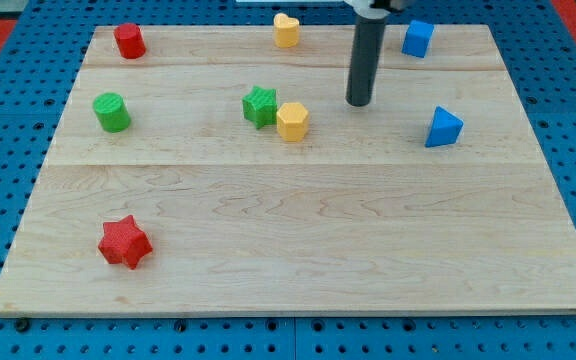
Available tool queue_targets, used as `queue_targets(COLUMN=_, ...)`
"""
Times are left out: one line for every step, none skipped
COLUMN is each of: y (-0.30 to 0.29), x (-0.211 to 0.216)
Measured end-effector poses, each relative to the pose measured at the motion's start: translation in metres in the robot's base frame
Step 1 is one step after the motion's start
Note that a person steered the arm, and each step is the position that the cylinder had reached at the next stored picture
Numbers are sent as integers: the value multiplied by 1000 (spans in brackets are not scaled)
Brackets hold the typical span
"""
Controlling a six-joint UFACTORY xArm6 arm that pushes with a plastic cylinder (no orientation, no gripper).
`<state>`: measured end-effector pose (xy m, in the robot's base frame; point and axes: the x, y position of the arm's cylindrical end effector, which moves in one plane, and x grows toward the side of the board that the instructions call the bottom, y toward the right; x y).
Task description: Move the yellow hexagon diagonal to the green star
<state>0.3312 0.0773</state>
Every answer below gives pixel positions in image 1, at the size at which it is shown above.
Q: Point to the red star block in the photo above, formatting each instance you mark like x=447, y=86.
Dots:
x=124, y=242

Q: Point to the red cylinder block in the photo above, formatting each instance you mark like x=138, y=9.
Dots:
x=129, y=40

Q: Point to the robot arm end white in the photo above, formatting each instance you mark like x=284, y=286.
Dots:
x=378, y=9

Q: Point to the yellow heart block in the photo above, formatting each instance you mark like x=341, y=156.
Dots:
x=286, y=31

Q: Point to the green star block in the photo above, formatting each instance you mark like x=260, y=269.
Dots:
x=260, y=106

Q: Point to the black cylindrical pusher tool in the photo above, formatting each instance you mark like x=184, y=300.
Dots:
x=366, y=50

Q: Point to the yellow hexagon block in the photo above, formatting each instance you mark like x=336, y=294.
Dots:
x=292, y=120

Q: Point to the light wooden board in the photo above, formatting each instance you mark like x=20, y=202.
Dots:
x=359, y=218

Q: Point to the green cylinder block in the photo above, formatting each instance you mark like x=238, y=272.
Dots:
x=111, y=112

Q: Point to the blue cube block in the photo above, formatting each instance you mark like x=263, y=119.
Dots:
x=417, y=38

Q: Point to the blue triangle block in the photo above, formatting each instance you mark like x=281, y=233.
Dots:
x=444, y=129

